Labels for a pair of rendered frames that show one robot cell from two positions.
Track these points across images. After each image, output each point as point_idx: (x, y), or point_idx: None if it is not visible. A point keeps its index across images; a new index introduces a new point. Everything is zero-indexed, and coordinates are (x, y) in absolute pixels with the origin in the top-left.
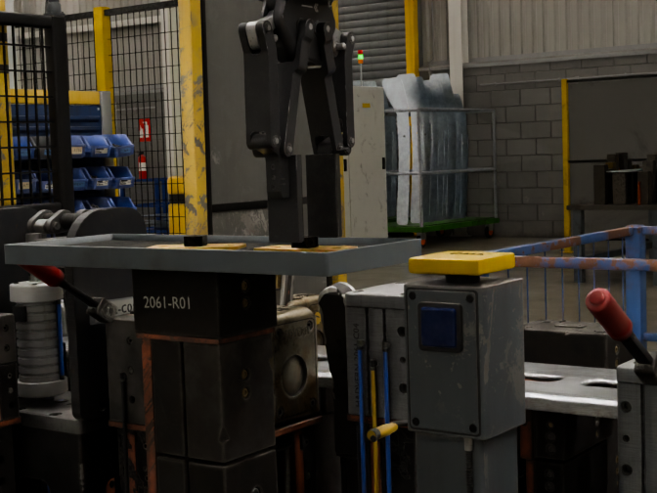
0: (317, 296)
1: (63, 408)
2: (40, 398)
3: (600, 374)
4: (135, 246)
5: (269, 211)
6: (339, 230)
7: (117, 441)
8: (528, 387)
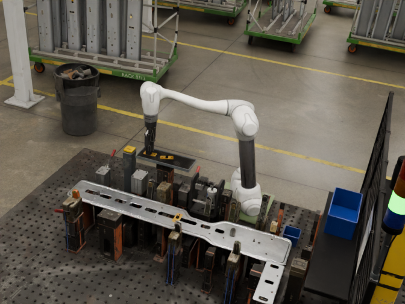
0: (170, 234)
1: (204, 205)
2: (212, 210)
3: (107, 202)
4: (178, 162)
5: (153, 147)
6: (146, 153)
7: None
8: (120, 195)
